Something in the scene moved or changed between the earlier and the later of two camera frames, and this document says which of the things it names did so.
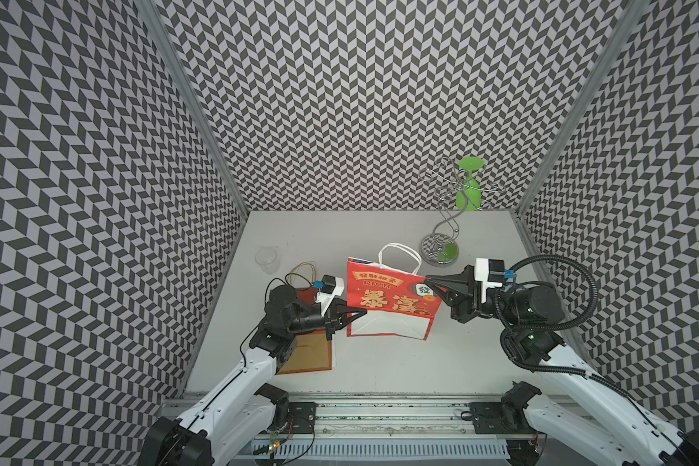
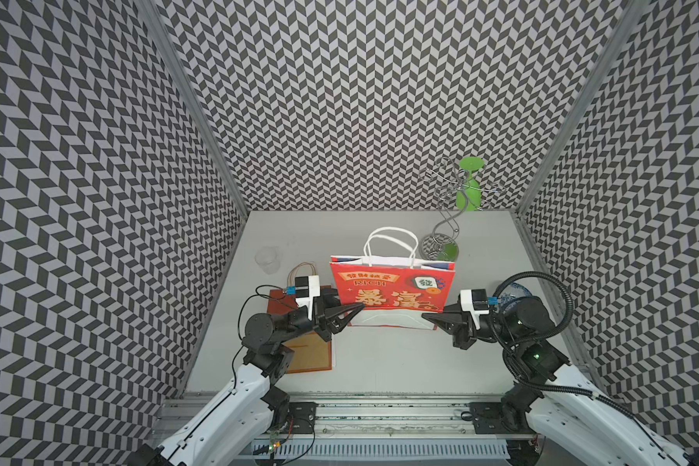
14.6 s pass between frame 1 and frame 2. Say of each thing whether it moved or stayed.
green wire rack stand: stayed
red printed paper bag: moved
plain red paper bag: stayed
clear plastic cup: stayed
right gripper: moved
